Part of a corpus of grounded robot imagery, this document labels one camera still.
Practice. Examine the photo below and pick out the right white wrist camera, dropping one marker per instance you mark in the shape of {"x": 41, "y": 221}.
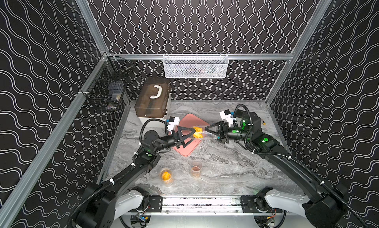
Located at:
{"x": 228, "y": 116}

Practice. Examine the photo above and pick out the clear jar brown cookies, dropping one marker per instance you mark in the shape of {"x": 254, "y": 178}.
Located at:
{"x": 195, "y": 169}

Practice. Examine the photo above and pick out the black wire basket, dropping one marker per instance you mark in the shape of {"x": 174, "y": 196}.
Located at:
{"x": 107, "y": 92}

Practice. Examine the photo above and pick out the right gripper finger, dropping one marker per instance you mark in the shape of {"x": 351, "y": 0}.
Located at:
{"x": 213, "y": 128}
{"x": 212, "y": 136}

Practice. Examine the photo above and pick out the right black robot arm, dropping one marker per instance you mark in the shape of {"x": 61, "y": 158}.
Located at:
{"x": 322, "y": 204}

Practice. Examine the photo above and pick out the clear jar orange cookies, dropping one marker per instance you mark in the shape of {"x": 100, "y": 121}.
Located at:
{"x": 166, "y": 176}

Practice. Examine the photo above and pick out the brown lid storage box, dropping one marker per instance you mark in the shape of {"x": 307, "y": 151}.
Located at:
{"x": 154, "y": 100}

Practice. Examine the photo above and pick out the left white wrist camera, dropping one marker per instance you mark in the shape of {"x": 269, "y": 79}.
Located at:
{"x": 172, "y": 122}

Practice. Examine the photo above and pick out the clear jar with cookies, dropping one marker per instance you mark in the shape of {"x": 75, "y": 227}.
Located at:
{"x": 200, "y": 134}

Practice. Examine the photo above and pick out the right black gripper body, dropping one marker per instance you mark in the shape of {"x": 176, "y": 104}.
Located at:
{"x": 225, "y": 137}

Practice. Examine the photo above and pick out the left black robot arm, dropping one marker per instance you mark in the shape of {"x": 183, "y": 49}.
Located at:
{"x": 97, "y": 208}

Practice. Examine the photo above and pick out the white wire basket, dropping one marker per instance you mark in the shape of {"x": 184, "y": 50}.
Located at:
{"x": 195, "y": 65}

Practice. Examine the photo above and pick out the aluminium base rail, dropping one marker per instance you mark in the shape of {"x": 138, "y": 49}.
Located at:
{"x": 210, "y": 204}

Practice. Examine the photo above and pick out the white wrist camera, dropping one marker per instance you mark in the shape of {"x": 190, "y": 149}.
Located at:
{"x": 228, "y": 116}
{"x": 172, "y": 122}

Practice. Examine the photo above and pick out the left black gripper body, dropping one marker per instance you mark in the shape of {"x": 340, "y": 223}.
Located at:
{"x": 177, "y": 136}

